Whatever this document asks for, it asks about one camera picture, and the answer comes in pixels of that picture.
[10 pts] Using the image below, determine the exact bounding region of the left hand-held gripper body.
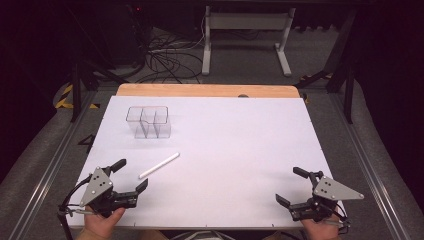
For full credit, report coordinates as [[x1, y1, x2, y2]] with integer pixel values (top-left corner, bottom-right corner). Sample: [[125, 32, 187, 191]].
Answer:
[[79, 166, 139, 219]]

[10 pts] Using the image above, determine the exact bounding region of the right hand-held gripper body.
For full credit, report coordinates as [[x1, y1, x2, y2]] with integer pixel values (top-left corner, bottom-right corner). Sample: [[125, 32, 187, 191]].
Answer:
[[288, 170, 365, 224]]

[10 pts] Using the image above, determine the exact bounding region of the white pen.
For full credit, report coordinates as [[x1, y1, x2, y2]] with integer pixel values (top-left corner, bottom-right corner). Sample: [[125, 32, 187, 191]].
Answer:
[[138, 152, 181, 180]]

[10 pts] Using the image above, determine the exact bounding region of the clear acrylic pen holder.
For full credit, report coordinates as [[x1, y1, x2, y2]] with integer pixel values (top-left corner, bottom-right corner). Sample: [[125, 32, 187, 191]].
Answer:
[[125, 105, 172, 140]]

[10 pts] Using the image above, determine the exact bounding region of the person's left hand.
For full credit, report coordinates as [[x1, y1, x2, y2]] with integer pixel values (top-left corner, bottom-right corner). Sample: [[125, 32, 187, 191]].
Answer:
[[76, 205, 127, 240]]

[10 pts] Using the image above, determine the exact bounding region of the person's right hand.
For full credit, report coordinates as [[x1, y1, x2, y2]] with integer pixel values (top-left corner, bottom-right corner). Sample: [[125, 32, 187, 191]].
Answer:
[[299, 213, 342, 240]]

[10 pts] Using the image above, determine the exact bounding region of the black tape mark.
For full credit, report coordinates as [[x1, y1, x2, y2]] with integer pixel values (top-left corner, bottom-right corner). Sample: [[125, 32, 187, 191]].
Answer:
[[77, 133, 98, 155]]

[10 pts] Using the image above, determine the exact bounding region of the white board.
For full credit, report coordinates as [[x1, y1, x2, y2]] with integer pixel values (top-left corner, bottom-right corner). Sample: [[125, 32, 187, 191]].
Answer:
[[68, 95, 348, 231]]

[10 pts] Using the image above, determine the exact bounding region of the yellow black hazard tape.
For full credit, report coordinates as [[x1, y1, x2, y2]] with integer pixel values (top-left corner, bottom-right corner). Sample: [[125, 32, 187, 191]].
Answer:
[[54, 83, 101, 110]]

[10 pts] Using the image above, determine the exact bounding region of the black metal stand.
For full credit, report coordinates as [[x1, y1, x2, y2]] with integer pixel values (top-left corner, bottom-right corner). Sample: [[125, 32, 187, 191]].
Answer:
[[294, 9, 358, 125], [67, 59, 129, 123]]

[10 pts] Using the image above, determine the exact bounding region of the wooden table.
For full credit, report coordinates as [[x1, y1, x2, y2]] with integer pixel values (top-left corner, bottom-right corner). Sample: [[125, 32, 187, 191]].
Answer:
[[115, 83, 301, 100]]

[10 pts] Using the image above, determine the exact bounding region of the white metal stand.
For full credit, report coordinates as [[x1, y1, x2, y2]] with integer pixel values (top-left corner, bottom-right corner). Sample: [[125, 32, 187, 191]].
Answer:
[[201, 5, 297, 77]]

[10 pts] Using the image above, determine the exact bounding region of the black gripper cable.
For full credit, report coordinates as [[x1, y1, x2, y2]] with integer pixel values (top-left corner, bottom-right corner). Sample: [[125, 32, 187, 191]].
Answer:
[[57, 173, 93, 240], [333, 201, 352, 235]]

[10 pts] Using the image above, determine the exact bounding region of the aluminium rail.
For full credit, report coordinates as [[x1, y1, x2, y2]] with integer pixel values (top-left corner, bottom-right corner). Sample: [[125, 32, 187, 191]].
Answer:
[[328, 93, 416, 240], [6, 91, 98, 240]]

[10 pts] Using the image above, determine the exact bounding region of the bundle of black cables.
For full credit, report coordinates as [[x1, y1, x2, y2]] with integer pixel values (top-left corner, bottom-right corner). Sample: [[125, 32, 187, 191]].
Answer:
[[133, 28, 206, 85]]

